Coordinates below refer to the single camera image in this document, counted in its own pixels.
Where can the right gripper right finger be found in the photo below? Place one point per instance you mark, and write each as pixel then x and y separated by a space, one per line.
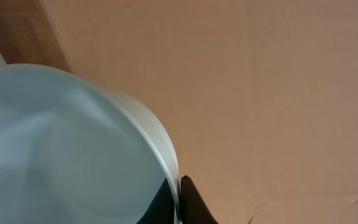
pixel 193 209

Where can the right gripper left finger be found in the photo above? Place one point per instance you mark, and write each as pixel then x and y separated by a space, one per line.
pixel 162 208

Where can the light blue bowl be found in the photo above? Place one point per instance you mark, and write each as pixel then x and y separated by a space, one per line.
pixel 73 153

